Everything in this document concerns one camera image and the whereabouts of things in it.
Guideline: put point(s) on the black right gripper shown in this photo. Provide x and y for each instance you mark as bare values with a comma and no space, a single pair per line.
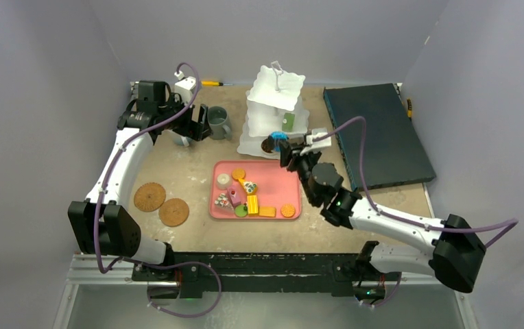
293,153

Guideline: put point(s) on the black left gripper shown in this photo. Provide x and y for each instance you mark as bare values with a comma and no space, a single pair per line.
196,130

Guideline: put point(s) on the blue frosted donut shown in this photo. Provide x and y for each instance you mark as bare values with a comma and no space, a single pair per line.
275,138

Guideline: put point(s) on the chocolate sprinkle donut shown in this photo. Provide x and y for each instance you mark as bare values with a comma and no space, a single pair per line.
268,146

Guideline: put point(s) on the grey mug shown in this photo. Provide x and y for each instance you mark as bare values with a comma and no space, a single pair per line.
219,123

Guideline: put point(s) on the green matcha cake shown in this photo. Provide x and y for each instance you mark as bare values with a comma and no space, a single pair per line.
288,122

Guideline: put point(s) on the yellow triangular sprinkle cake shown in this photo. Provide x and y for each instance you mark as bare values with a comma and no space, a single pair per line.
249,187

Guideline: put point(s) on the white three-tier cake stand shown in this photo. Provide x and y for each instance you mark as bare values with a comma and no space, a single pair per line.
274,92

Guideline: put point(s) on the white small cup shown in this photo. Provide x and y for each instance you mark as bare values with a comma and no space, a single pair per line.
180,140

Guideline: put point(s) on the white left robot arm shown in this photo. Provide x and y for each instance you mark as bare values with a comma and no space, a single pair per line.
101,223

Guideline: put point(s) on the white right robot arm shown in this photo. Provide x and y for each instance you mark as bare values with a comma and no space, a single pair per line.
447,249

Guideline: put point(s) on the pink serving tray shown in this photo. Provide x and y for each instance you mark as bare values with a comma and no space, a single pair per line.
276,187

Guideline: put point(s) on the orange round cookie top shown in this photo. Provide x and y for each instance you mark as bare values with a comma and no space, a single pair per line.
238,174

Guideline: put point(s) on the orange round cookie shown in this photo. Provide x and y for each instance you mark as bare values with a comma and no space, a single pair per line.
238,174
288,210

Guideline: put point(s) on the white round cake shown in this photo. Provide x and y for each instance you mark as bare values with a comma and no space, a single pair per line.
223,181

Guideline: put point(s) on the orange round cookie bottom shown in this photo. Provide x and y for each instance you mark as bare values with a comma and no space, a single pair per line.
288,210

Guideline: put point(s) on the orange rectangular biscuit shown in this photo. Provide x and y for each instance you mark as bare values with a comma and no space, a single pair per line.
267,211

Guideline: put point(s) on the pink cake with cherry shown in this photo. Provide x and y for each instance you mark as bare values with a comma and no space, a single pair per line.
234,196

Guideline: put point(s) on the green round macaron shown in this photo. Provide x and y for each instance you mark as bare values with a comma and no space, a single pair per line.
241,211

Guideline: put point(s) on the white triangular fruit cake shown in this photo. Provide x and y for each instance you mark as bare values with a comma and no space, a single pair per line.
222,202

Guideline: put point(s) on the round waffle coaster left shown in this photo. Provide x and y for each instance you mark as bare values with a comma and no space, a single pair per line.
149,197

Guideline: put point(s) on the round waffle coaster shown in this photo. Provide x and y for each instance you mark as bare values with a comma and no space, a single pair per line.
173,212
149,197

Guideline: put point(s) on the round waffle coaster right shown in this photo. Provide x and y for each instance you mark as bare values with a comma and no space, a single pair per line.
173,212

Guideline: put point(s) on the yellow black tool right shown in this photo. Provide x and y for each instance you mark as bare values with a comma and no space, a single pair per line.
409,108

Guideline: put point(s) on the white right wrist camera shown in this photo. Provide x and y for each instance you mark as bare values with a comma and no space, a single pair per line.
317,140

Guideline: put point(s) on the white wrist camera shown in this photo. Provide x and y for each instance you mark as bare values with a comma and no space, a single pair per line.
317,140
184,87

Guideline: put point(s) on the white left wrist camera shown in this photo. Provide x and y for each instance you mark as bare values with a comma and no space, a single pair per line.
184,87

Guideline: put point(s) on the yellow handled screwdriver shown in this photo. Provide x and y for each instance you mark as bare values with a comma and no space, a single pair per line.
215,83

